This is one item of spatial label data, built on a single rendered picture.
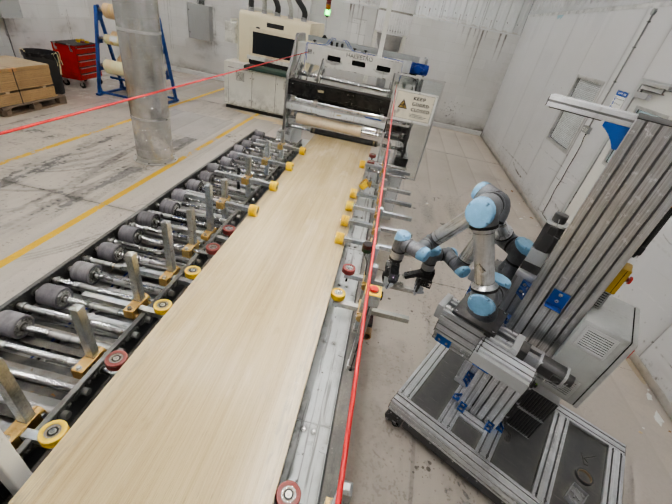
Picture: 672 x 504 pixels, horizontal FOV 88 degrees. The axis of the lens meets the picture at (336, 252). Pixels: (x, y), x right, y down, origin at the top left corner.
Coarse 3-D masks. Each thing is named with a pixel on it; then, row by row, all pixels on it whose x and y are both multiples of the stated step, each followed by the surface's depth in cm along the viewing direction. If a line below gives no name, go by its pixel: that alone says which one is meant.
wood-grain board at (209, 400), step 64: (320, 192) 294; (256, 256) 207; (320, 256) 218; (192, 320) 160; (256, 320) 166; (320, 320) 173; (128, 384) 130; (192, 384) 134; (256, 384) 139; (64, 448) 110; (128, 448) 113; (192, 448) 116; (256, 448) 119
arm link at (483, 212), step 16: (480, 208) 139; (496, 208) 139; (480, 224) 140; (496, 224) 142; (480, 240) 146; (480, 256) 148; (480, 272) 151; (480, 288) 152; (496, 288) 152; (480, 304) 153; (496, 304) 153
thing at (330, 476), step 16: (368, 240) 280; (352, 320) 205; (352, 336) 194; (336, 400) 164; (336, 416) 154; (336, 432) 148; (336, 448) 143; (336, 464) 138; (336, 480) 133; (320, 496) 128
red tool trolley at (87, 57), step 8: (64, 40) 708; (72, 40) 722; (56, 48) 685; (64, 48) 685; (72, 48) 684; (80, 48) 697; (88, 48) 719; (64, 56) 693; (72, 56) 692; (80, 56) 701; (88, 56) 723; (64, 64) 701; (72, 64) 700; (80, 64) 705; (88, 64) 727; (64, 72) 710; (72, 72) 709; (80, 72) 710; (88, 72) 731; (96, 72) 752; (64, 80) 723; (80, 80) 717
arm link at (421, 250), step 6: (420, 240) 177; (426, 240) 176; (408, 246) 172; (414, 246) 171; (420, 246) 170; (426, 246) 173; (408, 252) 173; (414, 252) 171; (420, 252) 169; (426, 252) 168; (420, 258) 170; (426, 258) 171
